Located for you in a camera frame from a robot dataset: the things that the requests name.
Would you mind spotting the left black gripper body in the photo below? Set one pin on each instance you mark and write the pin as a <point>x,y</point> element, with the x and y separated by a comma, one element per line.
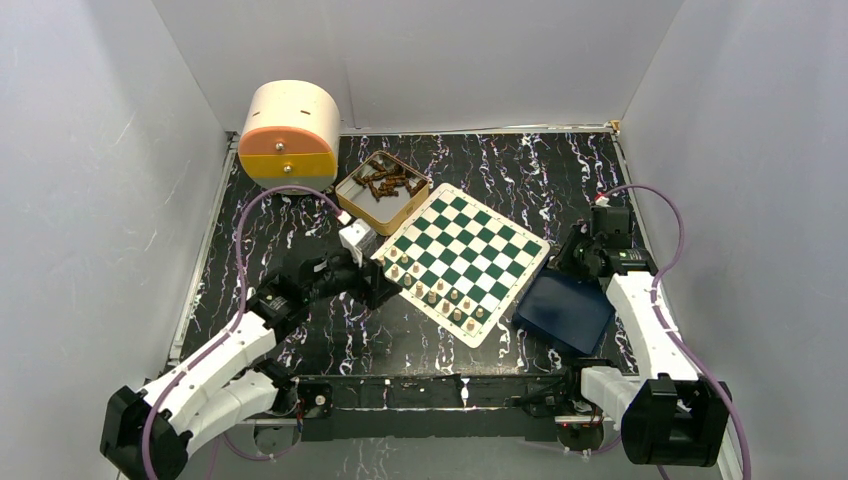
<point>340,277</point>

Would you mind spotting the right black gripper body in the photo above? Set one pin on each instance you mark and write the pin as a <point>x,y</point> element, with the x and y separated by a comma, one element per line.
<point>574,257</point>

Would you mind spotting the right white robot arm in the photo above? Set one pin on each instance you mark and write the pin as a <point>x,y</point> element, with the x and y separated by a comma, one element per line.
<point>670,415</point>

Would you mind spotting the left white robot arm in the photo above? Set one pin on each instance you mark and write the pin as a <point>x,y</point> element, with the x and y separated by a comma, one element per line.
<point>151,433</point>

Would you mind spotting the green white chess board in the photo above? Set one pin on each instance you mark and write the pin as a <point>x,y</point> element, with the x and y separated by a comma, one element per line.
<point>486,256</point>

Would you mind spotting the pile of dark chess pieces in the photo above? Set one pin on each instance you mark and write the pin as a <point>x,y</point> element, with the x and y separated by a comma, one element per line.
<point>386,180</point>

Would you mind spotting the dark blue tray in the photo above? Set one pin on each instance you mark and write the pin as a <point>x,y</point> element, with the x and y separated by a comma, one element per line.
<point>566,314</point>

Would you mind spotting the tan square tin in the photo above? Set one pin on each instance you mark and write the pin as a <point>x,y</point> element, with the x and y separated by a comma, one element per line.
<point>384,216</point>

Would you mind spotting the cream round drawer box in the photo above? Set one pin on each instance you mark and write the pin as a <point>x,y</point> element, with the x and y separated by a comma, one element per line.
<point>291,136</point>

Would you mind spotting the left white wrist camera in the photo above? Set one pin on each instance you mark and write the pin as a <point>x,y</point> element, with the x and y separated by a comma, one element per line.
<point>356,237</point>

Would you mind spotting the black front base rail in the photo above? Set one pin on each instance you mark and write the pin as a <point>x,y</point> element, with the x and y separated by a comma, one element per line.
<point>533,406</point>

